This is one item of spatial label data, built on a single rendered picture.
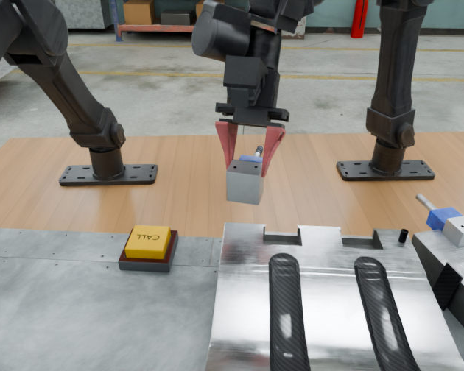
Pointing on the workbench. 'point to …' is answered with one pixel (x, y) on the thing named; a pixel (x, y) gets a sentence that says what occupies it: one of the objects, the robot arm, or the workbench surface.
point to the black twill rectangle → (446, 285)
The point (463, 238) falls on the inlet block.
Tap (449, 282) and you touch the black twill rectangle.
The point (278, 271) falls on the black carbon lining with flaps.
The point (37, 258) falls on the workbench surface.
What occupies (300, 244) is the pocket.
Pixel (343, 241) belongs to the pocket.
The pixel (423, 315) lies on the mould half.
